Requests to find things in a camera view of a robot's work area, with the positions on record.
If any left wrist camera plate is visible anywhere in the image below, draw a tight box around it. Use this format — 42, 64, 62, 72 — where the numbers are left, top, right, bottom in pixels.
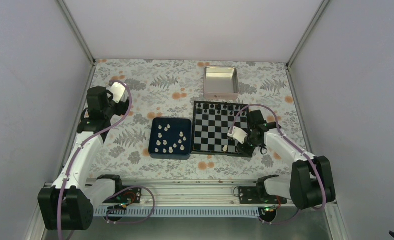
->
108, 82, 126, 104

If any right aluminium frame post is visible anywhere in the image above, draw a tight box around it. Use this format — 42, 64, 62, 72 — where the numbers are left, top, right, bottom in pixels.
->
287, 0, 330, 69

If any silver metal tin box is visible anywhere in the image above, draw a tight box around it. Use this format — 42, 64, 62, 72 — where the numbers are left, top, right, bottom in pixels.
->
203, 66, 239, 101

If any floral patterned table mat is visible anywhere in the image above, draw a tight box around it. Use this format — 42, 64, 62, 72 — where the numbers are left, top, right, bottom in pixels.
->
89, 59, 305, 181

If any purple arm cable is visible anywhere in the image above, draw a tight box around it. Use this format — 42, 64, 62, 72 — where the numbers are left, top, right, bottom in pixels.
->
57, 80, 133, 240
229, 103, 327, 212

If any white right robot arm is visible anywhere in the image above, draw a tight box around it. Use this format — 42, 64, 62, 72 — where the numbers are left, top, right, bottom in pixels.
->
227, 110, 336, 210

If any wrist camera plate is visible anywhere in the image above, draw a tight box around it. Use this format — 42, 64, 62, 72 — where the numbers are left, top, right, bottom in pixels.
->
227, 126, 248, 144
108, 82, 126, 104

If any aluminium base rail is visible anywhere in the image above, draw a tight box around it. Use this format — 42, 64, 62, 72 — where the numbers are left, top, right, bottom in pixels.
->
86, 178, 294, 225

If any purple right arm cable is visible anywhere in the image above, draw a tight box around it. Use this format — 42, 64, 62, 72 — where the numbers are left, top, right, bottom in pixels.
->
229, 103, 327, 212

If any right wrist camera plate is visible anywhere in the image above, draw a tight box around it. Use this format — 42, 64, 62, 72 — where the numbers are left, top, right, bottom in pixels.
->
227, 126, 248, 144

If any dark blue piece tray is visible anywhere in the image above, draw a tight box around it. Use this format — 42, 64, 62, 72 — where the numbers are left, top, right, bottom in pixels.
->
148, 117, 192, 160

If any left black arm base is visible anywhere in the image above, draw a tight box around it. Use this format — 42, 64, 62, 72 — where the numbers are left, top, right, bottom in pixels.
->
103, 188, 142, 222

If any aluminium frame post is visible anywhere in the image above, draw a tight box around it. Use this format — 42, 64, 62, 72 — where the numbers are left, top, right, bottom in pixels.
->
287, 0, 330, 69
56, 0, 95, 65

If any black white chess board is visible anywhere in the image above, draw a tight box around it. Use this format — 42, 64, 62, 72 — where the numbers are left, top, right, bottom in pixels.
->
191, 101, 249, 157

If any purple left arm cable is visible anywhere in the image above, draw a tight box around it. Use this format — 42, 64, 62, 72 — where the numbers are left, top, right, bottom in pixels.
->
57, 80, 133, 240

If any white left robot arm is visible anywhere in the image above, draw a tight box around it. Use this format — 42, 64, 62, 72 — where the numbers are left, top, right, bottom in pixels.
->
37, 82, 131, 231

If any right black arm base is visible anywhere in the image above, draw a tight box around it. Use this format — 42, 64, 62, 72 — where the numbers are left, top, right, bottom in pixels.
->
232, 186, 288, 222

